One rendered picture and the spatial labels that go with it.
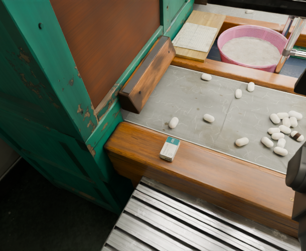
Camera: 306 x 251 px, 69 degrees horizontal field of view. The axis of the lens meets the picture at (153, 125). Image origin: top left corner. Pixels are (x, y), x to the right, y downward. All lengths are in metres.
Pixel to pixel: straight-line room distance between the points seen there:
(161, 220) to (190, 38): 0.67
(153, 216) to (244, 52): 0.70
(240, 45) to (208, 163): 0.59
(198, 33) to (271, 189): 0.65
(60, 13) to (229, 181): 0.49
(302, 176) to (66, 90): 0.39
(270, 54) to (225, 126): 0.41
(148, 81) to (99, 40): 0.21
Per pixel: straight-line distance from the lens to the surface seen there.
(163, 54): 0.76
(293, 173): 0.25
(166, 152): 0.57
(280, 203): 0.60
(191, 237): 0.62
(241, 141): 0.65
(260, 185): 0.60
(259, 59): 0.96
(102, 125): 0.60
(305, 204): 0.25
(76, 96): 0.48
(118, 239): 0.63
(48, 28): 0.40
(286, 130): 0.72
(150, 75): 0.68
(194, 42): 0.92
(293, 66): 1.08
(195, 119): 0.69
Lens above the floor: 1.28
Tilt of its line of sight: 53 degrees down
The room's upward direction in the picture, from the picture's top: 6 degrees counter-clockwise
